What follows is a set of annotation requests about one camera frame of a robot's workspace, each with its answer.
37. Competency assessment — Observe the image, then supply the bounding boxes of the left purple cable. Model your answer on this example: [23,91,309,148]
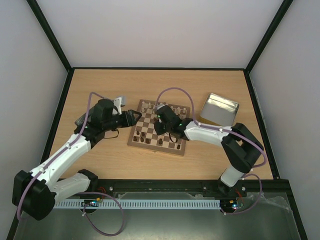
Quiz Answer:
[16,91,126,236]

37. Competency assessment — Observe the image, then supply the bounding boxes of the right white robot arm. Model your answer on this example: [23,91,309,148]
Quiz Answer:
[154,103,264,196]

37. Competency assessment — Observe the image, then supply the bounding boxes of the gold tin box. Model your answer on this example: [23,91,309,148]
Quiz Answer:
[199,93,240,126]

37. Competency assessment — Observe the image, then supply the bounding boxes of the light blue cable duct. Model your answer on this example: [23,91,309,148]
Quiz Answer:
[54,199,221,210]

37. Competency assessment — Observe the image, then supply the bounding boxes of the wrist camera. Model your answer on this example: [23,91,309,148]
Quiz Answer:
[112,96,126,115]
[154,103,166,114]

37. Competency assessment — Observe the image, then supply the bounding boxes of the black mounting rail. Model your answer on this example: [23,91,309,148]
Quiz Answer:
[98,179,292,199]

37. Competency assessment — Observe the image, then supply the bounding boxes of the purple cable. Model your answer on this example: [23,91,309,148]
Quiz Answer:
[16,91,126,236]
[156,87,266,216]

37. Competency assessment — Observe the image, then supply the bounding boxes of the silver tin lid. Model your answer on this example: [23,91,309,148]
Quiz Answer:
[74,107,94,127]

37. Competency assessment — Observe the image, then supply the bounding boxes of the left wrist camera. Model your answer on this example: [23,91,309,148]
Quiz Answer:
[112,96,126,115]

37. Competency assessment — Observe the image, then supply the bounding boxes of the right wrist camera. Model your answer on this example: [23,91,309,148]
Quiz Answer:
[154,103,166,114]

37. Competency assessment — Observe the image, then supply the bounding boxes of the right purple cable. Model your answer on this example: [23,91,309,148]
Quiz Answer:
[156,87,266,216]

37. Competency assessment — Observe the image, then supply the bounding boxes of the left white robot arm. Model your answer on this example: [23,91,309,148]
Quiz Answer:
[12,97,142,221]

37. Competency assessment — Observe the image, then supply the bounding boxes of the black enclosure frame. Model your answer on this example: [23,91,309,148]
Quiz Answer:
[4,0,310,240]

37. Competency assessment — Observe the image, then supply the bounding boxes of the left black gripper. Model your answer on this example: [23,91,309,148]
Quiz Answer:
[104,110,143,132]

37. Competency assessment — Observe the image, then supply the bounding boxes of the wooden chess board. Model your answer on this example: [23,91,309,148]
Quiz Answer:
[127,99,187,156]

